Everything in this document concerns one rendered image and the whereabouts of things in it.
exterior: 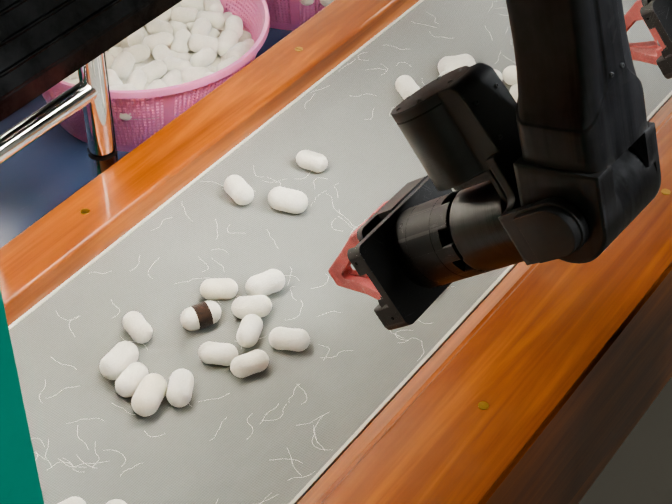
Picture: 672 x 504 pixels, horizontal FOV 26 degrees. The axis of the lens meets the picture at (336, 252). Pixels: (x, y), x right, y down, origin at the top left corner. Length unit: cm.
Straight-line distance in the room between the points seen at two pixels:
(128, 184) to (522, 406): 42
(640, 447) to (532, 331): 99
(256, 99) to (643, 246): 40
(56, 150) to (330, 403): 50
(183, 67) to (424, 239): 59
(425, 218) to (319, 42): 55
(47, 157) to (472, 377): 57
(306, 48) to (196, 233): 28
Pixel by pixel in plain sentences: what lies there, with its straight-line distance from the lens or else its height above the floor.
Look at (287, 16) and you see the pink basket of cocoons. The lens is 165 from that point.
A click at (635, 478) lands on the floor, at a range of 209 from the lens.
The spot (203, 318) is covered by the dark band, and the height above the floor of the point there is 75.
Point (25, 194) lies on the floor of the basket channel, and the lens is 146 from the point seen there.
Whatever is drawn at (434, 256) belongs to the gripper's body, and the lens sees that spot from 95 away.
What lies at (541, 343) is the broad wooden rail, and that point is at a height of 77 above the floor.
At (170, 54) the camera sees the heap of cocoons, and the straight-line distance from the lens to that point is 151.
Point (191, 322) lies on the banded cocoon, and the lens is 118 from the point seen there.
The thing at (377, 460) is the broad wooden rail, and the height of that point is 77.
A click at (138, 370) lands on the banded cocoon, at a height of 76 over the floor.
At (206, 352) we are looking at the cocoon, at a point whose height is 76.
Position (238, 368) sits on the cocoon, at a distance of 114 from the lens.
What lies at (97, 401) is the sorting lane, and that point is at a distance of 115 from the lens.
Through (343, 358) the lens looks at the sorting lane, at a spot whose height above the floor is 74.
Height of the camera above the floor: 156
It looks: 41 degrees down
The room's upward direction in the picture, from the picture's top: straight up
